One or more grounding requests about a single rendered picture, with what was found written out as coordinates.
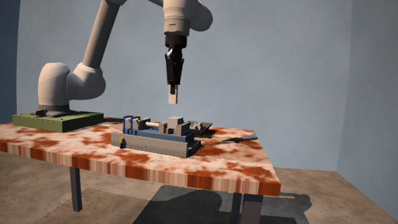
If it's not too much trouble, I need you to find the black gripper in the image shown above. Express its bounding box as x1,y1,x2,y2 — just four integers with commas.
165,34,187,104

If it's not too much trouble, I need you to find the dark grey flat bar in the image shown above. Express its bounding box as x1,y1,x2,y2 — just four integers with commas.
166,128,174,134

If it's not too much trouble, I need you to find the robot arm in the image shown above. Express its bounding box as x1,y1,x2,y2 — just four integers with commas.
30,0,213,118

